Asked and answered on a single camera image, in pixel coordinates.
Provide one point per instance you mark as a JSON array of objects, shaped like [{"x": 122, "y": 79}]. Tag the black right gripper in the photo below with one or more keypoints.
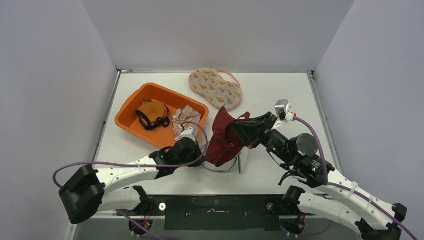
[{"x": 261, "y": 127}]

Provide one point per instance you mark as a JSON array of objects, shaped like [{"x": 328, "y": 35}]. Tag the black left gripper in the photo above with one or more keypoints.
[{"x": 197, "y": 151}]

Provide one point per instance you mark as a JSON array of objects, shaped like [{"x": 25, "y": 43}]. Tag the dark red bra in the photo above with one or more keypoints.
[{"x": 225, "y": 144}]

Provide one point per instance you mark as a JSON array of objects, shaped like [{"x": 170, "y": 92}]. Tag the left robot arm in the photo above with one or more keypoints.
[{"x": 114, "y": 186}]

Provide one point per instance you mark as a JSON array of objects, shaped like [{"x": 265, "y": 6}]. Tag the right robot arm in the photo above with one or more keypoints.
[{"x": 336, "y": 198}]

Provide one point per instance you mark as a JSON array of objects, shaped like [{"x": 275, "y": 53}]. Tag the floral padded bra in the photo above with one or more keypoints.
[{"x": 218, "y": 87}]

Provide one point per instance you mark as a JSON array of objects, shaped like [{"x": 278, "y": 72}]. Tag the beige crumpled garment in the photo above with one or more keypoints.
[{"x": 186, "y": 114}]

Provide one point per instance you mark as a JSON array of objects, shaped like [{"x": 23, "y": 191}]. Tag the orange plastic tub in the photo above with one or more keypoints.
[{"x": 148, "y": 113}]

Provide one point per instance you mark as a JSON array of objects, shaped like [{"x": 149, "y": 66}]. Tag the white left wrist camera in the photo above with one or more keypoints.
[{"x": 189, "y": 132}]

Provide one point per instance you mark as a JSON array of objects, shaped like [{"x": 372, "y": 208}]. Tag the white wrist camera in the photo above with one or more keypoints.
[
  {"x": 283, "y": 113},
  {"x": 189, "y": 132}
]

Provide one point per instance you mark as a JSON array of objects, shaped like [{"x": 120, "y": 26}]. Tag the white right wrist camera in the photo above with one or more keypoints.
[{"x": 283, "y": 113}]

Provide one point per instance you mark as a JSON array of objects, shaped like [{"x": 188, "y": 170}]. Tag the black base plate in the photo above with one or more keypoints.
[{"x": 221, "y": 212}]

